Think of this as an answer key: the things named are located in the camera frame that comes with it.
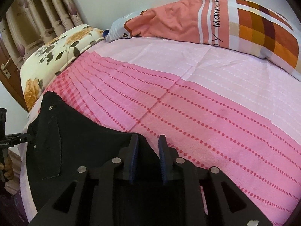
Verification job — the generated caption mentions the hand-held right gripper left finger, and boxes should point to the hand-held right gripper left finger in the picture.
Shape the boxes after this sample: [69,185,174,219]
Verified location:
[28,134,141,226]

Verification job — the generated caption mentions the beige patterned curtain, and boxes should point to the beige patterned curtain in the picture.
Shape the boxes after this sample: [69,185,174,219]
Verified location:
[0,0,84,76]

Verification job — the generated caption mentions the black pants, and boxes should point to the black pants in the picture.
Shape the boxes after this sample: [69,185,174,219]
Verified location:
[25,91,210,226]

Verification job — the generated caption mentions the pink patterned bedsheet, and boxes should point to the pink patterned bedsheet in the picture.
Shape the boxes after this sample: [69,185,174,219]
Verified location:
[19,36,301,226]

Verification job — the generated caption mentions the person's left hand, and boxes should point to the person's left hand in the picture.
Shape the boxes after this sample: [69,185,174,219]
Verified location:
[0,157,13,182]

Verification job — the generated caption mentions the metal door handle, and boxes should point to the metal door handle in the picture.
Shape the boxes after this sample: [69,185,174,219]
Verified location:
[0,63,11,78]

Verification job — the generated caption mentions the orange plaid quilt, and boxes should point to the orange plaid quilt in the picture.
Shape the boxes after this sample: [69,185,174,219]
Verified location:
[105,0,301,82]

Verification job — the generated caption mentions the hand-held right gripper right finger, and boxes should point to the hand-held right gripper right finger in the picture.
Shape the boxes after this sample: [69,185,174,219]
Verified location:
[158,135,273,226]

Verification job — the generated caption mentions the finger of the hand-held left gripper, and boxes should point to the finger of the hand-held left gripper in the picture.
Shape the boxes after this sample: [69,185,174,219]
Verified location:
[0,132,36,149]

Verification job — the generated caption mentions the brown wooden door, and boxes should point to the brown wooden door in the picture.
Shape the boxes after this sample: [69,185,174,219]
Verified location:
[0,35,29,112]

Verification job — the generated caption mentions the floral pillow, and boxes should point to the floral pillow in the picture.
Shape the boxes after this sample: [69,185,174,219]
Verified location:
[20,24,105,112]

